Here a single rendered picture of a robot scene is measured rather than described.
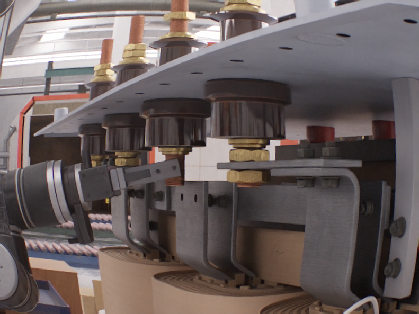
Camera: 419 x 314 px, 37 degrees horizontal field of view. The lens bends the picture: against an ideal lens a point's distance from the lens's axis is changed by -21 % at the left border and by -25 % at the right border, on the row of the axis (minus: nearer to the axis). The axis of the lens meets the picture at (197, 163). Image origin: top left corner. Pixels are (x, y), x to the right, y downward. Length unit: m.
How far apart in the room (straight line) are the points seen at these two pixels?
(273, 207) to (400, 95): 0.37
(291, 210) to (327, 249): 0.22
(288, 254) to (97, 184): 0.30
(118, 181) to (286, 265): 0.28
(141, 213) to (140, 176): 0.44
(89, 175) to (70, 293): 1.25
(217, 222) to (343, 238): 0.48
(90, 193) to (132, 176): 0.07
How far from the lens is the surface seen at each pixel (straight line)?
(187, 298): 1.09
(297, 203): 0.96
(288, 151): 1.60
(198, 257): 1.14
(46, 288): 2.13
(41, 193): 1.15
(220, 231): 1.18
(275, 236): 1.12
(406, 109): 0.73
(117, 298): 1.53
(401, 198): 0.74
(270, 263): 1.13
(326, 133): 1.65
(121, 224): 1.57
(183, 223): 1.20
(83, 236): 1.17
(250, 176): 0.90
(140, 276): 1.46
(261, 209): 1.06
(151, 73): 0.81
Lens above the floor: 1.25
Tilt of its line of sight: 1 degrees up
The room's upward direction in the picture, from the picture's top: straight up
